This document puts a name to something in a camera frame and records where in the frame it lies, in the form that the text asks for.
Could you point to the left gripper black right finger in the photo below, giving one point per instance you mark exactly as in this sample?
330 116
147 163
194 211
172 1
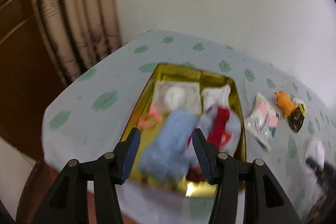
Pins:
265 200

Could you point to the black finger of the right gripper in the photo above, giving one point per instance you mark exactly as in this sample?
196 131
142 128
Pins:
325 175

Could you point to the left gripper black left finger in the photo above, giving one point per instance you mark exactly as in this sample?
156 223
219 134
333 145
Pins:
67 198

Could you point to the black gold knit sock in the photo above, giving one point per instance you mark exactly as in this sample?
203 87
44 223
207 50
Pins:
296 120

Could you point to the pink white wipes packet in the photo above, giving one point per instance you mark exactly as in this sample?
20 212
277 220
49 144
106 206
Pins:
262 122

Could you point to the orange plush toy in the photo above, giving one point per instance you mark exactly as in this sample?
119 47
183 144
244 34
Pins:
284 102

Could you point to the white red drawstring pouch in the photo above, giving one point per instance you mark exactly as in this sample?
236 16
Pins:
220 126

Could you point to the light blue fluffy towel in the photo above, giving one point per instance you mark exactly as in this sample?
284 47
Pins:
164 158

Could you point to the white socks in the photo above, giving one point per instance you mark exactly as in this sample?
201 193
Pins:
216 96

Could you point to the red gold toffee tin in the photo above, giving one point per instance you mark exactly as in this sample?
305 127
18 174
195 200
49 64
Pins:
172 72

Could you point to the white knit glove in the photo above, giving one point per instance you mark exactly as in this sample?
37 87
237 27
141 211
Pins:
175 98

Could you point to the cloud patterned tablecloth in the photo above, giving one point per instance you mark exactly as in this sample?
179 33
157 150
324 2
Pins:
88 118

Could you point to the brown wooden door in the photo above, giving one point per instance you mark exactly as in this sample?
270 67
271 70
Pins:
29 82

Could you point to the beige leaf patterned curtain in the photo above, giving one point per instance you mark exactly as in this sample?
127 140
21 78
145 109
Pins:
77 33

